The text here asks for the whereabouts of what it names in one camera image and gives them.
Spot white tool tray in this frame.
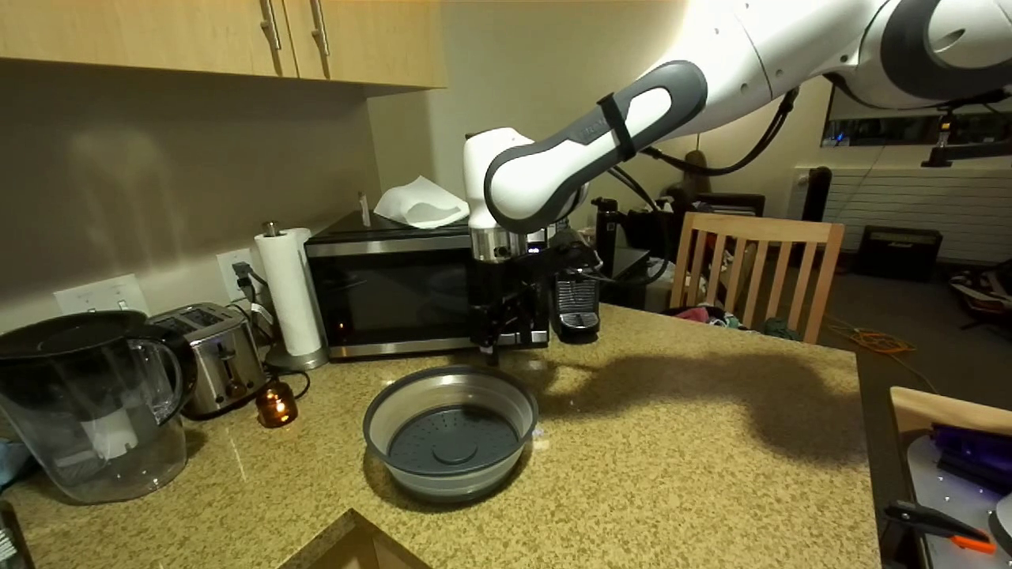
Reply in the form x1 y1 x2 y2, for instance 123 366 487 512
904 430 1012 569

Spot metal cabinet handle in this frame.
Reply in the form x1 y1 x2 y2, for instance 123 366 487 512
257 0 287 51
306 0 335 51

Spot black capsule coffee machine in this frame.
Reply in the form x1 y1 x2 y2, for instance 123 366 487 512
550 246 607 345

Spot wooden board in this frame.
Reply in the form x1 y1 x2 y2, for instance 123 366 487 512
889 387 1012 439

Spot small copper pot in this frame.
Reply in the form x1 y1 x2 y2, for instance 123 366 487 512
252 366 314 430

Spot purple tool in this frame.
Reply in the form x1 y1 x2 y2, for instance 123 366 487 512
926 424 1012 494

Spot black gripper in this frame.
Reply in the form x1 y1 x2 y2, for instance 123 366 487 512
474 259 552 357

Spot metal pot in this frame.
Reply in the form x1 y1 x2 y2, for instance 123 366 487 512
146 302 272 421

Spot wall outlet with plug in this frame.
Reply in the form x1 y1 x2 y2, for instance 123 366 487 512
215 246 265 310

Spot orange floor cable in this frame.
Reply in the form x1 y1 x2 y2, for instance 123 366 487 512
826 319 909 357

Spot wooden wall cabinet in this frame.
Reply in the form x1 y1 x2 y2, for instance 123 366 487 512
0 0 445 91

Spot white paper towel roll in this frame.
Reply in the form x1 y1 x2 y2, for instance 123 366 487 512
250 221 330 373

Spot black clamp stand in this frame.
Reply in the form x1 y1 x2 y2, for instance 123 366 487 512
919 106 1012 171

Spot black orange pliers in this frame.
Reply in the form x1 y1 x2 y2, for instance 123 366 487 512
883 501 998 558

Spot water filter pitcher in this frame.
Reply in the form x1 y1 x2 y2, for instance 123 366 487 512
0 310 193 505

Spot grey collapsible bowl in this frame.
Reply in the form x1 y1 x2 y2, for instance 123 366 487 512
361 363 542 501

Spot wooden chair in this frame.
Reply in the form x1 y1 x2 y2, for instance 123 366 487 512
670 213 846 345

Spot black speaker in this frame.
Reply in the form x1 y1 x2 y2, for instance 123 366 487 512
800 166 834 224

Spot black microwave oven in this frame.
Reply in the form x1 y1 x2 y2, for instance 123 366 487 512
302 208 556 363

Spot black shelf stand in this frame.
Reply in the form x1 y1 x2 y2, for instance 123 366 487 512
587 193 675 310

